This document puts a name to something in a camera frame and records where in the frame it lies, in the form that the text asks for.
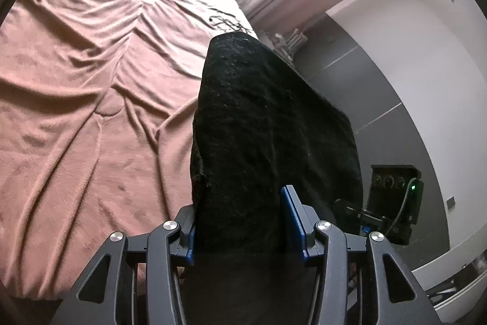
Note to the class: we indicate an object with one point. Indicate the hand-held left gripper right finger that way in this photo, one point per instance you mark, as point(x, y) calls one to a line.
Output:
point(293, 226)

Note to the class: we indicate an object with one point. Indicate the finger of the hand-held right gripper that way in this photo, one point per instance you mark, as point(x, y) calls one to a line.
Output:
point(348, 209)

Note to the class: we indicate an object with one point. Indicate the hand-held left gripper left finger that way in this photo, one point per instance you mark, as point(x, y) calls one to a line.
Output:
point(185, 237)

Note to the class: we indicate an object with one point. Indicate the black pants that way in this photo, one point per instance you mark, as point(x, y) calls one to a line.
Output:
point(266, 119)

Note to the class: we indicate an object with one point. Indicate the white radiator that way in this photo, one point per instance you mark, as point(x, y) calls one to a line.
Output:
point(289, 43)

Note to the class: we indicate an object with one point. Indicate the brown bed blanket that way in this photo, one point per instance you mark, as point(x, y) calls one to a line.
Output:
point(76, 81)

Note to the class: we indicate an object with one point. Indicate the wall socket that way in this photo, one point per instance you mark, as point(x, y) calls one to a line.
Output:
point(451, 202)

